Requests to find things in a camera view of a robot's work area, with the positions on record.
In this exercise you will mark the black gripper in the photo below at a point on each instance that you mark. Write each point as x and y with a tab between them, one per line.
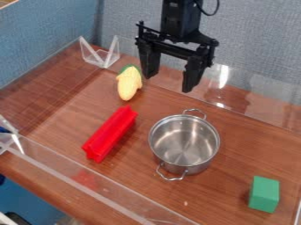
194	47

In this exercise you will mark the red rectangular block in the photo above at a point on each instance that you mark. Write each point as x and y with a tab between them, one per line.
107	135

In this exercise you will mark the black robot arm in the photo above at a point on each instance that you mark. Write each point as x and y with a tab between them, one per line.
181	16

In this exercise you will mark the clear acrylic back barrier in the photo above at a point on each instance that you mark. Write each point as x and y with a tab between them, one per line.
232	88

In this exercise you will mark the clear acrylic barrier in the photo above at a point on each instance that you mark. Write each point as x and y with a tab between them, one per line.
114	195
232	88

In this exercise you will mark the stainless steel pot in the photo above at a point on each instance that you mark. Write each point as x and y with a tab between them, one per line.
184	143

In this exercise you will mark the clear acrylic front barrier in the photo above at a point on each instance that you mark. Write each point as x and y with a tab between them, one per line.
114	195

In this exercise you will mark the green cube block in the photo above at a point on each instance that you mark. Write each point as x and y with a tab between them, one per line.
264	195

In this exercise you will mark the clear acrylic corner bracket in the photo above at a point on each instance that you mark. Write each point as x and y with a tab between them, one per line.
101	58

